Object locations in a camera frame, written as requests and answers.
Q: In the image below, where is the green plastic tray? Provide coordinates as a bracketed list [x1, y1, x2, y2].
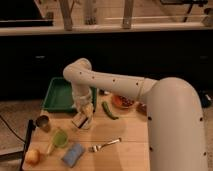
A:
[42, 77, 98, 114]

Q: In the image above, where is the blue sponge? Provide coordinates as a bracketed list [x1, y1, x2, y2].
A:
[62, 143, 85, 167]

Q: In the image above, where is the black clamp bar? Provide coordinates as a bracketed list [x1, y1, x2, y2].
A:
[19, 119, 36, 171]

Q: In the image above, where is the yellow onion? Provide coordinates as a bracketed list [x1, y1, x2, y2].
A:
[25, 149, 40, 165]

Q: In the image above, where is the black cable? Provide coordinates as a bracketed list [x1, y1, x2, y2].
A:
[0, 114, 26, 144]

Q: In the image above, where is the green chili pepper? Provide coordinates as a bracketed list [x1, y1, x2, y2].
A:
[102, 101, 119, 120]

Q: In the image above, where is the metal fork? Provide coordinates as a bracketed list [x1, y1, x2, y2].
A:
[88, 138, 122, 153]

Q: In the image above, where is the orange bowl with food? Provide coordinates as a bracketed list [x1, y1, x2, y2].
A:
[112, 95, 135, 109]

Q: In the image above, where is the green measuring cup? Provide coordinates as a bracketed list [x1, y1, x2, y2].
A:
[46, 129, 68, 155]

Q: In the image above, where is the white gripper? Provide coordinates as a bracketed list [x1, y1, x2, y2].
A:
[71, 95, 94, 129]

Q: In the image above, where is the small metal cup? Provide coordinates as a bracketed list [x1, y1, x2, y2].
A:
[35, 115, 51, 132]

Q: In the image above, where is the dark brown bowl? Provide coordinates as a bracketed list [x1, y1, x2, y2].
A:
[136, 103, 147, 115]

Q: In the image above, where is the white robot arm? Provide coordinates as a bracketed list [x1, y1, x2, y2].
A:
[63, 58, 208, 171]

